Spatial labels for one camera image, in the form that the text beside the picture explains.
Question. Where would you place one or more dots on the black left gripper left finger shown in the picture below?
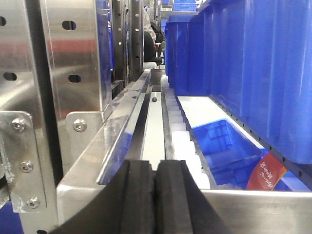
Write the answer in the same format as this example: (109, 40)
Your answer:
(124, 206)

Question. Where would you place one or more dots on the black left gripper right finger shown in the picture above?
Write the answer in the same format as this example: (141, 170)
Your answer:
(181, 208)

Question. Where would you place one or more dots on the large blue plastic bin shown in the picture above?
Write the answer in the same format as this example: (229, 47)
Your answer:
(257, 63)

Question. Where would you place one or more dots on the blue bin on lower shelf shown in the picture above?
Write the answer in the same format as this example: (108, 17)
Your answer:
(230, 155)

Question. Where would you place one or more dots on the blue bin behind on rack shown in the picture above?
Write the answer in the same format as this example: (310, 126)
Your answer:
(176, 52)

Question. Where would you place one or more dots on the white roller track strip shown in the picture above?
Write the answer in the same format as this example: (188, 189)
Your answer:
(180, 137)

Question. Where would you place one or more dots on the red snack package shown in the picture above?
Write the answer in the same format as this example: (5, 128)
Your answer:
(266, 174)

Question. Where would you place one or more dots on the seated person in background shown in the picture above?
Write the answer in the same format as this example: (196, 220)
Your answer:
(152, 35)

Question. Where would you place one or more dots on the stainless steel rack frame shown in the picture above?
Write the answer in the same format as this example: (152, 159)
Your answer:
(138, 129)

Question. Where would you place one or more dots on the steel upright post with bracket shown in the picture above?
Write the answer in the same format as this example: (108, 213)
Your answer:
(52, 80)

